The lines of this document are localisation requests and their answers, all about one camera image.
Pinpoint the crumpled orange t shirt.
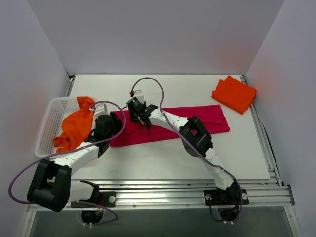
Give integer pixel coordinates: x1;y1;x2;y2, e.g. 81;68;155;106
52;96;94;153

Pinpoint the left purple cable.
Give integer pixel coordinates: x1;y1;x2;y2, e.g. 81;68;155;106
8;100;127;226

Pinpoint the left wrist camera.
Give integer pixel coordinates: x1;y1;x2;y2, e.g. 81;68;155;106
89;103;109;119

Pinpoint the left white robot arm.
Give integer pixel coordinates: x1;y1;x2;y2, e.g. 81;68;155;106
27;112;123;212

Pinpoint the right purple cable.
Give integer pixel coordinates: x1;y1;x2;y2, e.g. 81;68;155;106
130;77;244;223

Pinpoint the white plastic basket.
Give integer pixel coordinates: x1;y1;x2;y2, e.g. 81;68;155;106
35;97;79;158

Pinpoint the purple cable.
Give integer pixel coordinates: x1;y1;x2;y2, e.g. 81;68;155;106
8;100;127;226
130;77;244;223

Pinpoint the folded orange t shirt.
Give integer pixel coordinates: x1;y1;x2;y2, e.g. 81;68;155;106
211;75;257;115

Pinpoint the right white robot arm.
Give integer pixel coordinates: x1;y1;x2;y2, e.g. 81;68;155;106
126;97;242;204

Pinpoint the magenta t shirt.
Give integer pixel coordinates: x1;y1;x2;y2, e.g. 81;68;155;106
108;104;231;148

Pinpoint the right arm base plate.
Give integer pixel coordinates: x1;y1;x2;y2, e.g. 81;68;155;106
203;188;249;206

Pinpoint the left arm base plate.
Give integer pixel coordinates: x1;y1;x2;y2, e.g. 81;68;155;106
70;191;117;208

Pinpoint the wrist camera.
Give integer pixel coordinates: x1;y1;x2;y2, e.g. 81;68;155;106
130;90;145;104
89;103;109;119

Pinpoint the aluminium rail frame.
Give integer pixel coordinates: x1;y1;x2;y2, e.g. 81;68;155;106
19;75;303;237

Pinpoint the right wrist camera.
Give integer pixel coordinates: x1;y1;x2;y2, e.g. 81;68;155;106
130;90;145;104

